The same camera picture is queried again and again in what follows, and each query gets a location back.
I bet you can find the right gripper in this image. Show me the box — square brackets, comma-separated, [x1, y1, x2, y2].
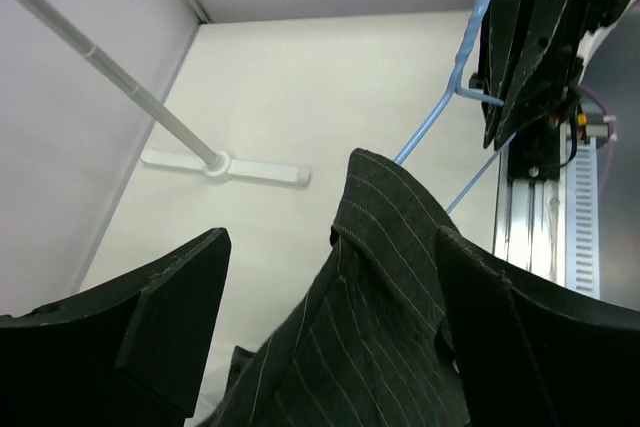
[478, 0, 638, 148]

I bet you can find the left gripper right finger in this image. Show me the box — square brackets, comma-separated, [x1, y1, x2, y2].
[435, 227, 639, 426]

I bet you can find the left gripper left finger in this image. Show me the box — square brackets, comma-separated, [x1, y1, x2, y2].
[1, 228, 231, 426]

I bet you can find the blue wire hanger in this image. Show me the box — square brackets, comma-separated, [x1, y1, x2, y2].
[392, 0, 506, 215]

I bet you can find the black pinstriped shirt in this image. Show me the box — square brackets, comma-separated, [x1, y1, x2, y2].
[208, 149, 469, 426]

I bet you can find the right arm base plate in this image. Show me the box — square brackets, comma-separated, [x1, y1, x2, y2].
[507, 117, 578, 181]

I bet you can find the aluminium mounting rail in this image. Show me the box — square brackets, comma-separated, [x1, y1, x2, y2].
[493, 150, 566, 287]

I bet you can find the slotted cable duct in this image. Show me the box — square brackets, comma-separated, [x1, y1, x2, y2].
[565, 138, 600, 299]

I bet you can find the white clothes rack frame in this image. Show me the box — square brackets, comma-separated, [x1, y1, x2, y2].
[16, 0, 311, 187]

